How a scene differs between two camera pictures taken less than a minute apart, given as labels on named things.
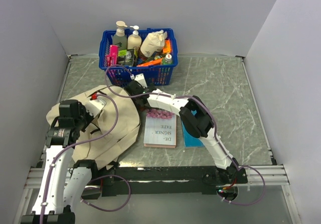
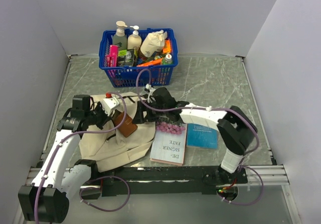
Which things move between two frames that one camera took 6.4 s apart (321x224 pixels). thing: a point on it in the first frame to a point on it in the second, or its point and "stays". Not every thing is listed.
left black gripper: [82, 108] to [106, 117]
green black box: [126, 57] stays
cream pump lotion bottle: [134, 39] stays
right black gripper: [134, 101] to [139, 117]
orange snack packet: [167, 46] stays
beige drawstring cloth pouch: [154, 41] stays
